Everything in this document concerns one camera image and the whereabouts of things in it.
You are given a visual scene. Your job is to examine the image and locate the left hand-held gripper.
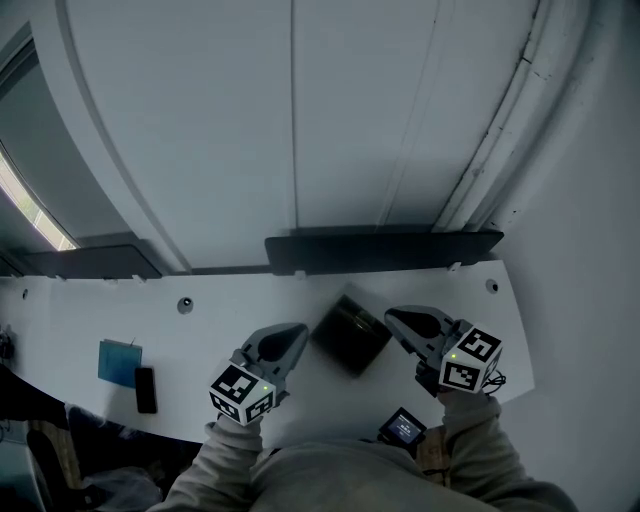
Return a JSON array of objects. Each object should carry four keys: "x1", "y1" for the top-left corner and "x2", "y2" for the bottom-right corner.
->
[{"x1": 208, "y1": 322, "x2": 310, "y2": 428}]

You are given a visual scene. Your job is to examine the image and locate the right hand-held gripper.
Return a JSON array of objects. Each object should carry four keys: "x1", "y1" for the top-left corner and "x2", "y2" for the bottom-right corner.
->
[{"x1": 383, "y1": 305, "x2": 504, "y2": 399}]

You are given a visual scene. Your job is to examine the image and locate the black container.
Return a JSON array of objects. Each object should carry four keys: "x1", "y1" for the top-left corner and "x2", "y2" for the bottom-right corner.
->
[{"x1": 309, "y1": 294, "x2": 394, "y2": 380}]

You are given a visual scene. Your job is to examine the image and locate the person's right forearm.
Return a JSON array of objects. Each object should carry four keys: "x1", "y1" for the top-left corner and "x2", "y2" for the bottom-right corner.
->
[{"x1": 438, "y1": 388, "x2": 579, "y2": 512}]

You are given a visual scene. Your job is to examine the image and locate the person's left forearm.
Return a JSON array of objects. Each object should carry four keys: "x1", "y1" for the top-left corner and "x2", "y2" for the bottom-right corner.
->
[{"x1": 147, "y1": 413, "x2": 274, "y2": 512}]

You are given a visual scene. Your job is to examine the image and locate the small black screen device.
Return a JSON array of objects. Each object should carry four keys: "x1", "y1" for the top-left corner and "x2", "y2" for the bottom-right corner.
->
[{"x1": 377, "y1": 406, "x2": 429, "y2": 447}]

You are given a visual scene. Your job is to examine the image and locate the black phone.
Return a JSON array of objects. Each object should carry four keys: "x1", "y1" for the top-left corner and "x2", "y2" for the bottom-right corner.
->
[{"x1": 133, "y1": 366, "x2": 159, "y2": 415}]

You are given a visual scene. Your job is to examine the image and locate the long black desk panel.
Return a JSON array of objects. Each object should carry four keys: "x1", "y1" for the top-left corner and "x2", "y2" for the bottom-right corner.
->
[{"x1": 263, "y1": 228, "x2": 506, "y2": 277}]

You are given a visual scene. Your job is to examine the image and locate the blue notebook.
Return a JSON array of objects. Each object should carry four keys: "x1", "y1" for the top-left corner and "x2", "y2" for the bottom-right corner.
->
[{"x1": 97, "y1": 338, "x2": 144, "y2": 390}]

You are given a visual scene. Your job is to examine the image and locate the person's torso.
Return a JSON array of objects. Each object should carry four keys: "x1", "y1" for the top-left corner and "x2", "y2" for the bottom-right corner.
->
[{"x1": 247, "y1": 438, "x2": 501, "y2": 512}]

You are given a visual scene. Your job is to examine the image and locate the clear plastic bag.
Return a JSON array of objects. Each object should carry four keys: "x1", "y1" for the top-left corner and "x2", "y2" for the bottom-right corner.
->
[{"x1": 79, "y1": 466, "x2": 164, "y2": 512}]

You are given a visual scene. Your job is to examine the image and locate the short black desk panel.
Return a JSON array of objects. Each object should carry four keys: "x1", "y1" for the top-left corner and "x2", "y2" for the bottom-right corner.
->
[{"x1": 17, "y1": 243, "x2": 165, "y2": 282}]

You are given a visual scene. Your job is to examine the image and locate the window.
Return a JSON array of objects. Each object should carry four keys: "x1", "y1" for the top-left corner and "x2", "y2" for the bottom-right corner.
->
[{"x1": 0, "y1": 142, "x2": 79, "y2": 252}]

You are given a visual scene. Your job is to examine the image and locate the black cable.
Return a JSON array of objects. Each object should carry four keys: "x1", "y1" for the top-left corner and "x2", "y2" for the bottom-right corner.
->
[{"x1": 480, "y1": 368, "x2": 508, "y2": 397}]

